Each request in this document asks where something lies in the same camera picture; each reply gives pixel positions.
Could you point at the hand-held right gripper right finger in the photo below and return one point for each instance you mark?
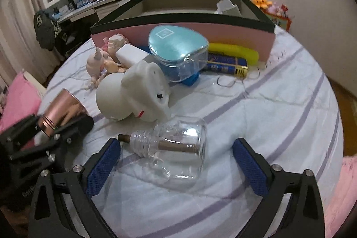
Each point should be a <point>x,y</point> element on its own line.
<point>251,168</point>

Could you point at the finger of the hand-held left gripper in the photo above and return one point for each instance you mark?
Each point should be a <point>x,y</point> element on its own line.
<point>22,130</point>
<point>75,129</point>

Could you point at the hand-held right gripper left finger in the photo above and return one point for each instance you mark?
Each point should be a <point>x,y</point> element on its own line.
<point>101,168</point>

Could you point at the rose gold metal cup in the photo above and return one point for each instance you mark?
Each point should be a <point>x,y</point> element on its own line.
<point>64,107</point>

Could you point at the pink doll figure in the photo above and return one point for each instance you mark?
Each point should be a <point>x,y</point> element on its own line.
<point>94,62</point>

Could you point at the white bear figurine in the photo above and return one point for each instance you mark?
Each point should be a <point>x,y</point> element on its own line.
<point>145,87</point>

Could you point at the white rectangular box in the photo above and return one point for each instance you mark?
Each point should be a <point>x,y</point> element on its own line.
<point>131,55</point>

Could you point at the white and pink brick toy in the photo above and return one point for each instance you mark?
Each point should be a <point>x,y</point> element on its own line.
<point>117,40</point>

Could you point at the shiny blue patterned box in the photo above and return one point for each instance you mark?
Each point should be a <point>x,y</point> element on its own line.
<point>226,64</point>

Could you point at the large dark-rimmed storage box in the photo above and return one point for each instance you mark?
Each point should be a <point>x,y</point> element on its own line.
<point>181,30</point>

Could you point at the pink pillow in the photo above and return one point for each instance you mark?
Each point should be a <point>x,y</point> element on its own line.
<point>19,98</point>

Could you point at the pink blanket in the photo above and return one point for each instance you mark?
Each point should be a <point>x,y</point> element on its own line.
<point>341,196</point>

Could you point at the dark patterned jacket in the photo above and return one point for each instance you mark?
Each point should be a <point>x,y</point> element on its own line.
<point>44,29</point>

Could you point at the yellow banana toy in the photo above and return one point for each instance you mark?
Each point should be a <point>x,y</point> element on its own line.
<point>237,52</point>

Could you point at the white desk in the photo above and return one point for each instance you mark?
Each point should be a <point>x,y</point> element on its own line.
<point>92,3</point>

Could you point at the red storage basket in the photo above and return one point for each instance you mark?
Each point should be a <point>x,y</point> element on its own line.
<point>280,19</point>

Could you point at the white tissue paper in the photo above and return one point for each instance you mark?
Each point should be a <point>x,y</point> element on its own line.
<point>227,7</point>

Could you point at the orange octopus plush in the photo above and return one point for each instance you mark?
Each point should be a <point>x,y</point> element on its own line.
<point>261,1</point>

